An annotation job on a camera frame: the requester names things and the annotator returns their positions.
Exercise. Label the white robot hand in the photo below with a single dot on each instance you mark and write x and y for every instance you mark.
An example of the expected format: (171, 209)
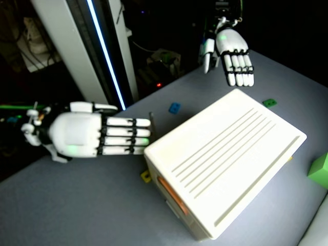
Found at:
(230, 41)
(74, 133)

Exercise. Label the grey table cloth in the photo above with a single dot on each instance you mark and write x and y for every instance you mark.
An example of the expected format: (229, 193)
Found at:
(77, 217)

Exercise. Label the small yellow piece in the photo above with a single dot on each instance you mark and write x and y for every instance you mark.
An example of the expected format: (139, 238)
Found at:
(290, 159)

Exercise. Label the white pillar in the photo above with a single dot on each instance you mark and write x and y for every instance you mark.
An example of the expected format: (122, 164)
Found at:
(71, 51)

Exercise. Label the green and white device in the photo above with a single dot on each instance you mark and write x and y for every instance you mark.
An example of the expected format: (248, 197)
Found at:
(166, 57)

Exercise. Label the power strip with red light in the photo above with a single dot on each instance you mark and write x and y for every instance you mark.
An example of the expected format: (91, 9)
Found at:
(153, 82)

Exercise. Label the small blue block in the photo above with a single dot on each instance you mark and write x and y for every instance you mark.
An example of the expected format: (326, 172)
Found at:
(174, 107)

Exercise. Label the small yellow block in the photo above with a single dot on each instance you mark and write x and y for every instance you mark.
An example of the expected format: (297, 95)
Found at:
(145, 176)

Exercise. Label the small green block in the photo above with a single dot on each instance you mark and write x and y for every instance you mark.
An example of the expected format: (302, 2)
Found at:
(269, 102)

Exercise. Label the large white box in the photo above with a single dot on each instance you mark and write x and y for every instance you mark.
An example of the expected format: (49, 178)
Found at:
(217, 153)

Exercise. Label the blue-white light strip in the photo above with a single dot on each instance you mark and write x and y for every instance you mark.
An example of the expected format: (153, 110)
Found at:
(105, 51)

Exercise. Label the large green block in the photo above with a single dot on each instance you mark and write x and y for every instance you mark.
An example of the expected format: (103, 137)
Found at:
(319, 171)

